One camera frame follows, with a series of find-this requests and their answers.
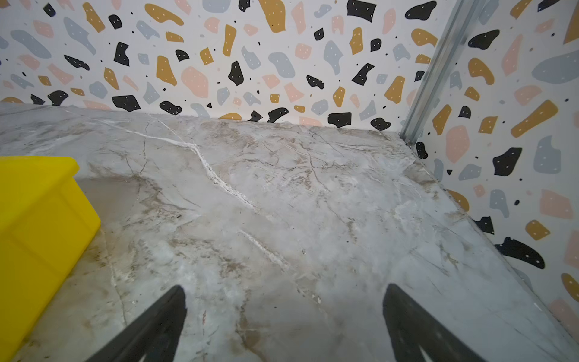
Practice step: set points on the aluminium corner post right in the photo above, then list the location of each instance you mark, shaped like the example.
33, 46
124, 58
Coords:
461, 20

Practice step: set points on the yellow plastic bin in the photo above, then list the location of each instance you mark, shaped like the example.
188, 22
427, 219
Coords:
47, 223

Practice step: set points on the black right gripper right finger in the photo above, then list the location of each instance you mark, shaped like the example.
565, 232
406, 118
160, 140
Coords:
415, 334

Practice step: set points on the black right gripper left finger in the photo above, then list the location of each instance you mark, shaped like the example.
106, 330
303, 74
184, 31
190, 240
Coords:
153, 336

